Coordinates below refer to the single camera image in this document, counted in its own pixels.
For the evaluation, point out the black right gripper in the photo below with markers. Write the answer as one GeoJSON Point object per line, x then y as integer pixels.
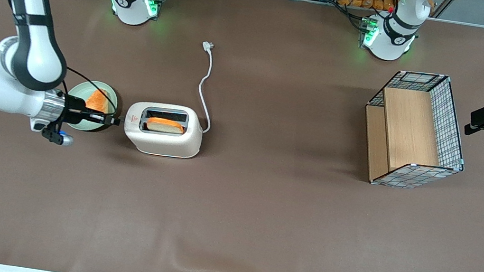
{"type": "Point", "coordinates": [72, 109]}

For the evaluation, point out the white two-slot toaster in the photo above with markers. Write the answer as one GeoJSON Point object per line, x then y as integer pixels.
{"type": "Point", "coordinates": [164, 143]}

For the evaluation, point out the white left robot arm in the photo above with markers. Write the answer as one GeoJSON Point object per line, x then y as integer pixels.
{"type": "Point", "coordinates": [393, 38]}

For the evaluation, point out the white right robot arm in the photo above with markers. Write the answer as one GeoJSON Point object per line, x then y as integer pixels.
{"type": "Point", "coordinates": [34, 52]}

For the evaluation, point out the triangular orange bread piece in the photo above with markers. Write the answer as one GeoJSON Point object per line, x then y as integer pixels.
{"type": "Point", "coordinates": [98, 100]}

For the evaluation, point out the pale green round plate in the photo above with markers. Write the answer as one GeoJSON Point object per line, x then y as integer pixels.
{"type": "Point", "coordinates": [81, 90]}

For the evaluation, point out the toast slice with orange crust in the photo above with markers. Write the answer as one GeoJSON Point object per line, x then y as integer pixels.
{"type": "Point", "coordinates": [166, 125]}

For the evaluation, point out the wooden stepped board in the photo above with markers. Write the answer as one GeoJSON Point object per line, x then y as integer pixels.
{"type": "Point", "coordinates": [409, 127]}

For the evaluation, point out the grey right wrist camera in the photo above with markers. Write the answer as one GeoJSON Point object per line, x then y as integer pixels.
{"type": "Point", "coordinates": [56, 135]}

